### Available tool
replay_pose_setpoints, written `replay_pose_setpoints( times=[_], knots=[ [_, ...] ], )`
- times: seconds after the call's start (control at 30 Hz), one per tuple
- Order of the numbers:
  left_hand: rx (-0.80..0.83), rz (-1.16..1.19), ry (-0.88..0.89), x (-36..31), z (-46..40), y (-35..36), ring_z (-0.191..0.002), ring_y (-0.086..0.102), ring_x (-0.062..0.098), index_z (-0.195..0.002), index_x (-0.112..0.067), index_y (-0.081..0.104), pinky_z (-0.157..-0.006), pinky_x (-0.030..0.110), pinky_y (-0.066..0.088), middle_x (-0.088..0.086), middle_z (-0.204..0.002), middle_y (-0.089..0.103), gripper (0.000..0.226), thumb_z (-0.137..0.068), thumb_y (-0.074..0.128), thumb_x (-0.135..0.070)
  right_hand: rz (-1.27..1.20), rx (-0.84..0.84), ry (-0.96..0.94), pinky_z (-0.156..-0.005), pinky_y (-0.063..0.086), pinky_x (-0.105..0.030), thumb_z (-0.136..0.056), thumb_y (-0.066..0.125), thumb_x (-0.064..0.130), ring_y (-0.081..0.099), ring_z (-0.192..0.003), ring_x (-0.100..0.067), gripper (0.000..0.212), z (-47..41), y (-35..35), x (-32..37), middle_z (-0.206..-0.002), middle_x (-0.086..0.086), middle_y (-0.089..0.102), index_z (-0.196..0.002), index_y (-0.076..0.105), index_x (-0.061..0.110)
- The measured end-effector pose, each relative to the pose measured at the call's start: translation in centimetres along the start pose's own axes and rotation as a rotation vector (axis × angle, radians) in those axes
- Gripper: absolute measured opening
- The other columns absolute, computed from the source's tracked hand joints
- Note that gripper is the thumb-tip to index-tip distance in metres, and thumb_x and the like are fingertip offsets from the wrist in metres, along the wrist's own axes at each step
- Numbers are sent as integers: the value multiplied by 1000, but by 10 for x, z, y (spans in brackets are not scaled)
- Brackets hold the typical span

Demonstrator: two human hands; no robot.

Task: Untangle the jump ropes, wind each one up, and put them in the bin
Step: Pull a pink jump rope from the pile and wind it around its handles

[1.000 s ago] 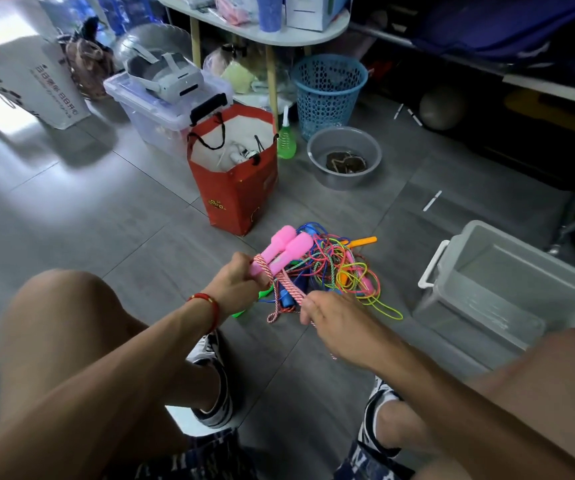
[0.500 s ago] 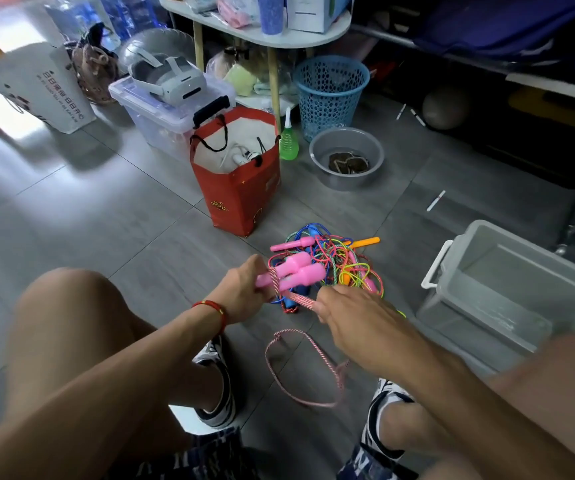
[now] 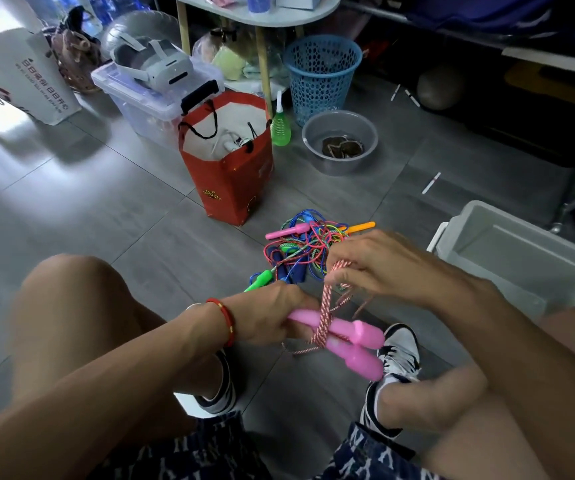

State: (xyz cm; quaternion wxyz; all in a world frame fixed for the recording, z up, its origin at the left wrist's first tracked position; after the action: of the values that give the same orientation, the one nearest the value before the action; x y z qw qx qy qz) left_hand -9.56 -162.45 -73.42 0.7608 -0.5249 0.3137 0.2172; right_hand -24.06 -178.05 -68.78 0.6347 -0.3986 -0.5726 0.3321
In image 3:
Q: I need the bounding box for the blue mesh wastebasket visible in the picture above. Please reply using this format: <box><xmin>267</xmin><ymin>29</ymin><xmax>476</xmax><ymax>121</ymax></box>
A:
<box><xmin>282</xmin><ymin>34</ymin><xmax>363</xmax><ymax>127</ymax></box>

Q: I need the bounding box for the person's right leg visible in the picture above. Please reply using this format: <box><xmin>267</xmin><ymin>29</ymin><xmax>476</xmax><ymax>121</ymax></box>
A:
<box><xmin>375</xmin><ymin>307</ymin><xmax>575</xmax><ymax>480</ymax></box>

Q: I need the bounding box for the pile of jump ropes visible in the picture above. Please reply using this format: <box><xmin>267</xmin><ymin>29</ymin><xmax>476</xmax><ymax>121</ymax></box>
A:
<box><xmin>243</xmin><ymin>208</ymin><xmax>377</xmax><ymax>295</ymax></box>

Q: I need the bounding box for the grey plastic basin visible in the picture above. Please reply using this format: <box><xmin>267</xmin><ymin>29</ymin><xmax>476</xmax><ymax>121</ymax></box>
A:
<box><xmin>301</xmin><ymin>109</ymin><xmax>379</xmax><ymax>177</ymax></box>

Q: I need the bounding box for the person's shoe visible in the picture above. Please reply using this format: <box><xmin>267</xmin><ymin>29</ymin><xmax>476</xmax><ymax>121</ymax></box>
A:
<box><xmin>359</xmin><ymin>323</ymin><xmax>422</xmax><ymax>441</ymax></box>
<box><xmin>195</xmin><ymin>347</ymin><xmax>238</xmax><ymax>415</ymax></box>

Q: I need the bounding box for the blue water jug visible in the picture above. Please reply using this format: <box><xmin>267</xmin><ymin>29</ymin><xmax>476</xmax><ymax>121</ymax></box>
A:
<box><xmin>85</xmin><ymin>0</ymin><xmax>154</xmax><ymax>15</ymax></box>

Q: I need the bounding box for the grey plastic stool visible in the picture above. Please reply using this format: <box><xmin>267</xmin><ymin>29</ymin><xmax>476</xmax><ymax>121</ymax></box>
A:
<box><xmin>173</xmin><ymin>392</ymin><xmax>218</xmax><ymax>419</ymax></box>

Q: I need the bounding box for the yellow flat board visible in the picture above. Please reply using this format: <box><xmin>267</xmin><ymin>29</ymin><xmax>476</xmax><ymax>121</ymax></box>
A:
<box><xmin>505</xmin><ymin>59</ymin><xmax>575</xmax><ymax>108</ymax></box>

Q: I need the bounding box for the red paper bag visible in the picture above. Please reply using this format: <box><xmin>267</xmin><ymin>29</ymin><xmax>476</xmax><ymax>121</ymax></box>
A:
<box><xmin>177</xmin><ymin>90</ymin><xmax>274</xmax><ymax>227</ymax></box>

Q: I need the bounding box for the person's right shoe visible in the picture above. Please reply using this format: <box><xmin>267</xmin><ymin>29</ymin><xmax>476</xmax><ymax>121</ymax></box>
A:
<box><xmin>359</xmin><ymin>323</ymin><xmax>422</xmax><ymax>441</ymax></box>

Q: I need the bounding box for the person's left leg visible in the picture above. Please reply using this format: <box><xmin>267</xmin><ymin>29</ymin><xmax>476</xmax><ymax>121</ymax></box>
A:
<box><xmin>10</xmin><ymin>253</ymin><xmax>228</xmax><ymax>425</ymax></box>

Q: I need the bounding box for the white oval side table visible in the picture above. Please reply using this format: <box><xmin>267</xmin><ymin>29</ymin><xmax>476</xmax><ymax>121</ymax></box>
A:
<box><xmin>162</xmin><ymin>0</ymin><xmax>342</xmax><ymax>118</ymax></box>

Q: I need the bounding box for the blue folded mat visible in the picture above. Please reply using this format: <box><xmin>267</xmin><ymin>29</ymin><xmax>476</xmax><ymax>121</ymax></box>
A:
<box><xmin>405</xmin><ymin>0</ymin><xmax>575</xmax><ymax>41</ymax></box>

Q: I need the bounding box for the grey plastic storage bin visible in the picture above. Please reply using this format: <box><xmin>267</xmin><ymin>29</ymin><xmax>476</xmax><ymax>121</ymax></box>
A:
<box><xmin>426</xmin><ymin>199</ymin><xmax>575</xmax><ymax>323</ymax></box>

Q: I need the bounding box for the brown tangled strap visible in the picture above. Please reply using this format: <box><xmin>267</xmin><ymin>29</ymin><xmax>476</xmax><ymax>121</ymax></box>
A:
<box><xmin>321</xmin><ymin>136</ymin><xmax>365</xmax><ymax>159</ymax></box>

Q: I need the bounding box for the person's left shoe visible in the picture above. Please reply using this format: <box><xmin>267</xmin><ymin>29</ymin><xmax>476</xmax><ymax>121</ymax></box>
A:
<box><xmin>195</xmin><ymin>347</ymin><xmax>238</xmax><ymax>415</ymax></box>

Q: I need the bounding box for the white paper shopping bag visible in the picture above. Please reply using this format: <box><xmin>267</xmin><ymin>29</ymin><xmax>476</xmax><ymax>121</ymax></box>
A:
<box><xmin>0</xmin><ymin>27</ymin><xmax>82</xmax><ymax>127</ymax></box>

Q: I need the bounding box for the white cable bundle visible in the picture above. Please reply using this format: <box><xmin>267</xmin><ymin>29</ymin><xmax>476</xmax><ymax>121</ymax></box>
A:
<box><xmin>210</xmin><ymin>132</ymin><xmax>256</xmax><ymax>155</ymax></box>

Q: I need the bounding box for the clear plastic bag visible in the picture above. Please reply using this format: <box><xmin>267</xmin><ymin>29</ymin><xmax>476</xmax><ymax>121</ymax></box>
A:
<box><xmin>191</xmin><ymin>24</ymin><xmax>288</xmax><ymax>95</ymax></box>

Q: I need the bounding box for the black rectangular pad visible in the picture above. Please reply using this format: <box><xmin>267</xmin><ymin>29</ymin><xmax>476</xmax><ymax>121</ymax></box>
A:
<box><xmin>180</xmin><ymin>79</ymin><xmax>220</xmax><ymax>115</ymax></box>

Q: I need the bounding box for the person's left hand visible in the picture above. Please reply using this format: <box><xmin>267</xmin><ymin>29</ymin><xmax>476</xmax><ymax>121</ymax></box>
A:
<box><xmin>222</xmin><ymin>280</ymin><xmax>321</xmax><ymax>348</ymax></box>

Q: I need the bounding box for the person's leg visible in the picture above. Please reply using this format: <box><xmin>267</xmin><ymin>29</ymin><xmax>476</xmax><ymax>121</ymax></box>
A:
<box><xmin>10</xmin><ymin>253</ymin><xmax>228</xmax><ymax>425</ymax></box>
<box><xmin>375</xmin><ymin>307</ymin><xmax>575</xmax><ymax>480</ymax></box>

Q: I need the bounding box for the person's right hand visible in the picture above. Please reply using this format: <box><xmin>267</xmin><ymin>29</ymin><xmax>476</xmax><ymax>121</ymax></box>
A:
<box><xmin>325</xmin><ymin>229</ymin><xmax>473</xmax><ymax>313</ymax></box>

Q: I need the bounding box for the grey balance dome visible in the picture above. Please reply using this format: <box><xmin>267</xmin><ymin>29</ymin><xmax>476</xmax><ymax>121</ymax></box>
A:
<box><xmin>100</xmin><ymin>9</ymin><xmax>184</xmax><ymax>61</ymax></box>

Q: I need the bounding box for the brown ball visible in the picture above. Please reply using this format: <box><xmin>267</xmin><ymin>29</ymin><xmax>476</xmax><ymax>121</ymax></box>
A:
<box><xmin>415</xmin><ymin>63</ymin><xmax>466</xmax><ymax>112</ymax></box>

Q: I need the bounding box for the clear plastic storage bin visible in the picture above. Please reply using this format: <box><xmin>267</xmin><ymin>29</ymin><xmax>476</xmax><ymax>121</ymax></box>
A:
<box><xmin>91</xmin><ymin>57</ymin><xmax>226</xmax><ymax>151</ymax></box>

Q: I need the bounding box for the person's left forearm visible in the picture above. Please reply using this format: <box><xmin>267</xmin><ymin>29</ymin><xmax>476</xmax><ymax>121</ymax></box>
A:
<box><xmin>0</xmin><ymin>302</ymin><xmax>234</xmax><ymax>480</ymax></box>

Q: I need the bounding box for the white VR headset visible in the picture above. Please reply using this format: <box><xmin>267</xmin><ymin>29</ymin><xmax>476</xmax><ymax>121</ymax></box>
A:
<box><xmin>110</xmin><ymin>29</ymin><xmax>194</xmax><ymax>93</ymax></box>

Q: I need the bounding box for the person's right forearm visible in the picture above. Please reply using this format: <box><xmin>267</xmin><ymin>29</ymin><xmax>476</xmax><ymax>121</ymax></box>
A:
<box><xmin>447</xmin><ymin>279</ymin><xmax>575</xmax><ymax>480</ymax></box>

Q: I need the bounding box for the red string bracelet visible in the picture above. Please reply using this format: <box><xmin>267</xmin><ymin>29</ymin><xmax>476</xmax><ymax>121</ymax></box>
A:
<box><xmin>205</xmin><ymin>297</ymin><xmax>236</xmax><ymax>349</ymax></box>

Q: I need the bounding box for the wound pink-handled rope bundle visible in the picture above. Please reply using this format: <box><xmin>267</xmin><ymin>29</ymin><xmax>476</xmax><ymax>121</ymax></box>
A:
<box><xmin>282</xmin><ymin>259</ymin><xmax>386</xmax><ymax>383</ymax></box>

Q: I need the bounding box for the green spray bottle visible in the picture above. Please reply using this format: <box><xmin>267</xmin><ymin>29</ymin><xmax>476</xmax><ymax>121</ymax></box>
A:
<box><xmin>270</xmin><ymin>89</ymin><xmax>292</xmax><ymax>147</ymax></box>

